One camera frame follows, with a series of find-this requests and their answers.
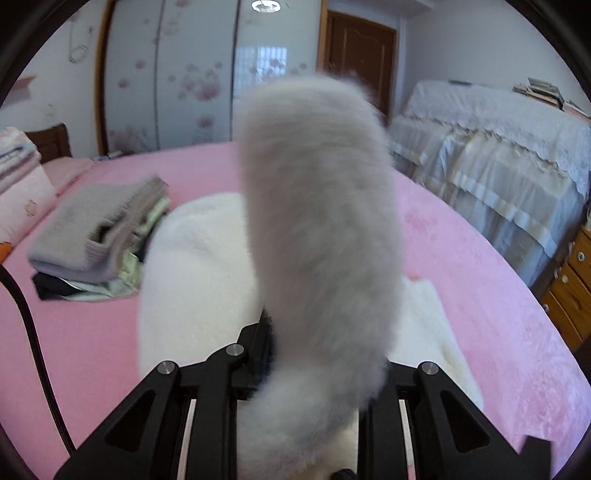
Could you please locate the pink bed blanket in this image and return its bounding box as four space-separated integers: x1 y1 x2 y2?
0 138 591 480

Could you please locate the grey knitted sweater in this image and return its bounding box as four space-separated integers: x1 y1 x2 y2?
28 175 169 283

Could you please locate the wooden drawer cabinet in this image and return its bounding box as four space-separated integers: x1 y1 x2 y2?
540 226 591 352

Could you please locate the pile of books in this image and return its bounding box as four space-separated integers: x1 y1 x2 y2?
512 78 591 121

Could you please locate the brown wooden door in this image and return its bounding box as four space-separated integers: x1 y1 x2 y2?
318 11 398 125

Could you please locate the floral sliding-door wardrobe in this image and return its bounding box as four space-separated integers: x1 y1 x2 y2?
95 0 328 155

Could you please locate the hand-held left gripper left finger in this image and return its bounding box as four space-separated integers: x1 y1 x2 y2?
53 308 277 480

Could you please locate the pale green folded garment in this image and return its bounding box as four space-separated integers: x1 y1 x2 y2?
69 196 169 301

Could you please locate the black cable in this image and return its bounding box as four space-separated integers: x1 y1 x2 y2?
0 265 77 455

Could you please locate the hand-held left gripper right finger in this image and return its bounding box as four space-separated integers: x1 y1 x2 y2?
358 360 528 480

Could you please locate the black folded garment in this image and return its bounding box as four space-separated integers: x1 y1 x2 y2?
32 272 86 302

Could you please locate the stack of folded quilts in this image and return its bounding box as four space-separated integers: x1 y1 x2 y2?
0 127 42 192

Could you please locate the wooden headboard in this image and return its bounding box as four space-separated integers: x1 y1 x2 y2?
23 124 72 164

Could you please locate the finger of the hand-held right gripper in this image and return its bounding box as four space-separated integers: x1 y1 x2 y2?
519 435 553 480

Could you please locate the white fuzzy sweater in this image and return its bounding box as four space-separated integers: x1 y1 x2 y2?
139 74 485 480

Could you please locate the pink floral pillow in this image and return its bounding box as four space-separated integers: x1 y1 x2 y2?
0 164 58 264

